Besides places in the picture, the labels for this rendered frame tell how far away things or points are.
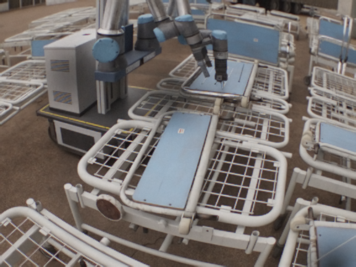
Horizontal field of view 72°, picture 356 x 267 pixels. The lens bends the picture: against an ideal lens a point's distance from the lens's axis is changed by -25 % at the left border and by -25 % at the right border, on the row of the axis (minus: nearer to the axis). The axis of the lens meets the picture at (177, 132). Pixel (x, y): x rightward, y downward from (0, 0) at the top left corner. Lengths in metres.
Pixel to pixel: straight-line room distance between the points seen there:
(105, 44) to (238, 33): 1.54
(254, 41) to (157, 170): 1.83
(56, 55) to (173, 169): 1.22
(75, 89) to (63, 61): 0.23
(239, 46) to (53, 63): 1.65
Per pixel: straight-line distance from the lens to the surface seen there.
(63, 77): 2.10
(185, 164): 1.27
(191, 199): 1.10
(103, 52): 1.56
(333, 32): 5.96
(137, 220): 1.17
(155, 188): 1.15
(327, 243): 1.03
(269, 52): 2.79
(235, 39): 2.81
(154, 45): 2.17
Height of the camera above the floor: 1.28
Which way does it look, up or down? 31 degrees down
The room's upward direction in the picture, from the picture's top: 2 degrees clockwise
